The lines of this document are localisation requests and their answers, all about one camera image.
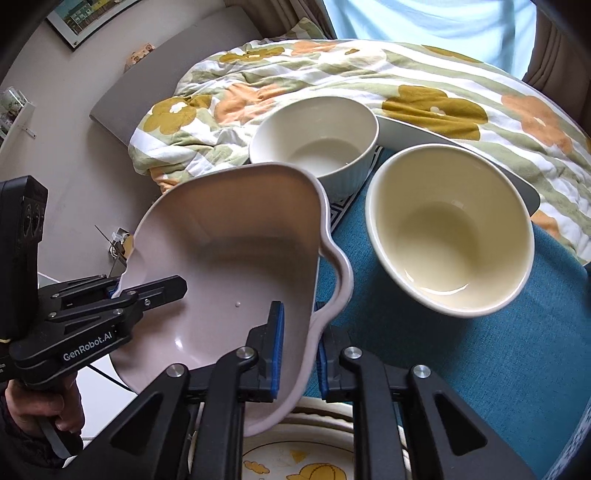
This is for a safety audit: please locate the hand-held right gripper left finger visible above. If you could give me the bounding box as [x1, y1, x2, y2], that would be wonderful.
[69, 301, 284, 480]

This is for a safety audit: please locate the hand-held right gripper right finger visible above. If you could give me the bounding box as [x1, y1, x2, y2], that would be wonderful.
[316, 325, 540, 480]

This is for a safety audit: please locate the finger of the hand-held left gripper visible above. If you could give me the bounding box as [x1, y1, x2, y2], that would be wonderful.
[45, 300, 147, 334]
[41, 274, 188, 311]

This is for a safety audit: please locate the pink square bowl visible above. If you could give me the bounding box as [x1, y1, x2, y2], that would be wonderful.
[113, 162, 354, 439]

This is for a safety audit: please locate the person's left hand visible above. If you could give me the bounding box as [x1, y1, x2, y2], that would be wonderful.
[4, 371, 86, 437]

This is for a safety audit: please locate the white power socket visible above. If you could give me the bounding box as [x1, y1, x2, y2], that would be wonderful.
[95, 225, 134, 266]

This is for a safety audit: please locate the duck print plate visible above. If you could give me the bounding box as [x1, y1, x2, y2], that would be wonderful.
[241, 401, 416, 480]

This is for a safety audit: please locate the cream round bowl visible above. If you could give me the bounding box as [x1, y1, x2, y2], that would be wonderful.
[365, 144, 535, 319]

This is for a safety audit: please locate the grey padded headboard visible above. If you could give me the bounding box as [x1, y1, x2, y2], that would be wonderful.
[90, 7, 259, 148]

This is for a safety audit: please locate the white ribbed bowl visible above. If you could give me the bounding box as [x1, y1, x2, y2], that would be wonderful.
[249, 96, 380, 197]

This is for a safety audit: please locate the small plush toy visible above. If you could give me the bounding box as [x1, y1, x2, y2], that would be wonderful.
[126, 42, 155, 70]

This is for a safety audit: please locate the grey tray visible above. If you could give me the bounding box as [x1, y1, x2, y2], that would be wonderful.
[376, 115, 541, 217]

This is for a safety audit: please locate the framed house picture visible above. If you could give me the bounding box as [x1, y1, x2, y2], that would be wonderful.
[46, 0, 139, 48]

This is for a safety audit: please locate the floral pillow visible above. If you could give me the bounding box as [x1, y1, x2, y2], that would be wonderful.
[281, 17, 326, 42]

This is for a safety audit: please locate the brown curtain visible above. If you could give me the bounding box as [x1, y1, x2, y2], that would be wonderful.
[524, 0, 591, 93]
[249, 0, 338, 38]

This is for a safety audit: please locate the floral striped blanket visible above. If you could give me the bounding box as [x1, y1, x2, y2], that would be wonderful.
[128, 39, 591, 259]

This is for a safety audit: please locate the light blue window cloth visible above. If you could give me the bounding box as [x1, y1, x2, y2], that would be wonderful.
[323, 0, 539, 77]

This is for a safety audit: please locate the thin black cable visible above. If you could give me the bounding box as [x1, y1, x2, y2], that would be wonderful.
[90, 362, 139, 395]

